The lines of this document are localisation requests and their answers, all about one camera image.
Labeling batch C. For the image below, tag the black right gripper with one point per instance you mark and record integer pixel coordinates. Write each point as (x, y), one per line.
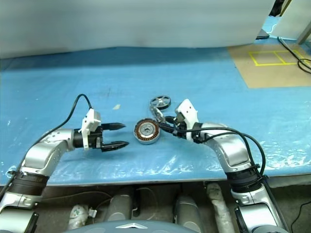
(179, 132)

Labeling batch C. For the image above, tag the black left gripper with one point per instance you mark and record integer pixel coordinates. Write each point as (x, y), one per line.
(95, 139)

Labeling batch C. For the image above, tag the silver spoked rotor disc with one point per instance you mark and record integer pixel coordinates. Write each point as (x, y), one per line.
(156, 113)

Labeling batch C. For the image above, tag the black-rimmed spoked lid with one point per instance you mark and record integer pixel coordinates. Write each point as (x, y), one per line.
(160, 100)

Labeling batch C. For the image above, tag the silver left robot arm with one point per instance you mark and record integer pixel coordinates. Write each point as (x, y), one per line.
(41, 155)

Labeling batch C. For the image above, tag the motor housing with copper windings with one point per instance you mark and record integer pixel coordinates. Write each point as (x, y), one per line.
(145, 131)

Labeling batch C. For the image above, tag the small beige tape piece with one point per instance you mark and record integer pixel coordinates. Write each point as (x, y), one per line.
(116, 106)

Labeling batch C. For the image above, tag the grey rounded robot leg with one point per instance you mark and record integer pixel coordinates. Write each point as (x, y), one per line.
(187, 208)
(120, 206)

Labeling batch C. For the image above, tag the blue plastic table cover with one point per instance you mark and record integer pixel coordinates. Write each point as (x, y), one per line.
(73, 77)

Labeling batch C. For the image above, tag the small white connector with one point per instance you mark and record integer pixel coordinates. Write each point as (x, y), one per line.
(92, 212)

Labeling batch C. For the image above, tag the white crumpled bag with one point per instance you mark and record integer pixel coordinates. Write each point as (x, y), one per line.
(77, 216)

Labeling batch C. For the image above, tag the grey robot torso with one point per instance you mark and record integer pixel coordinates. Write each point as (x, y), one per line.
(136, 229)

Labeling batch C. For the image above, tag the brown cardboard floor sheet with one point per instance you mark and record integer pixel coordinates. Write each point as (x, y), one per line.
(267, 77)

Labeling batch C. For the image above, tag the white backdrop sheet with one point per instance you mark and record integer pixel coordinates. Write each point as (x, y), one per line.
(121, 24)

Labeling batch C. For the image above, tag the yellow floor tape squares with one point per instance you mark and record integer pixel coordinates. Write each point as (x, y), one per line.
(272, 64)

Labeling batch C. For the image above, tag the dark stand foot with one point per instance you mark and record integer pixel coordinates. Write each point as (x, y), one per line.
(263, 36)

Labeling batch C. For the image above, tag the dark brown object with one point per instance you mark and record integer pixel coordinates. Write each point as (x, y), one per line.
(275, 7)

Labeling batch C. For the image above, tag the white board panel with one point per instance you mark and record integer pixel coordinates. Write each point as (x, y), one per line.
(291, 21)

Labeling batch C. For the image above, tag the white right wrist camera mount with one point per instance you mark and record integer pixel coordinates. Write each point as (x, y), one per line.
(188, 109)

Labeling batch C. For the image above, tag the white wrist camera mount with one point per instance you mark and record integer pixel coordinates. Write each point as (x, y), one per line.
(188, 109)
(88, 121)

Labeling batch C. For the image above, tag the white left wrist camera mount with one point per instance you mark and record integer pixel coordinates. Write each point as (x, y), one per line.
(88, 121)

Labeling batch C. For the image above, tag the aluminium frame post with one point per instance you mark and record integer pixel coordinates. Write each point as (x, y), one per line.
(303, 34)

